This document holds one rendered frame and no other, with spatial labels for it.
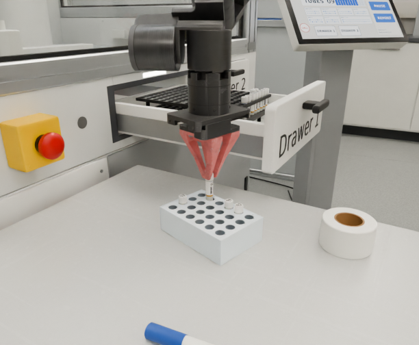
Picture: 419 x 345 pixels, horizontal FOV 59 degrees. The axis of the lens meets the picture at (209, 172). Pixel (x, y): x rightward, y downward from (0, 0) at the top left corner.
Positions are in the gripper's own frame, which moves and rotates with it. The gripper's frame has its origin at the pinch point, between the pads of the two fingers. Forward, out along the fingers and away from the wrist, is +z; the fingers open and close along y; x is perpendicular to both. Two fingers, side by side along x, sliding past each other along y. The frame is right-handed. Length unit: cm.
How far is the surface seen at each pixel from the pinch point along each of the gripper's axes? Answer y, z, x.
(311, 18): -101, -20, -46
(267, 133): -9.5, -4.5, 3.0
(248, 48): -62, -11, -45
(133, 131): -3.7, -0.1, -25.1
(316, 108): -21.1, -6.7, 4.3
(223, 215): 2.2, 4.3, 5.0
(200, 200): 1.3, 4.3, -0.6
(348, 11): -118, -23, -40
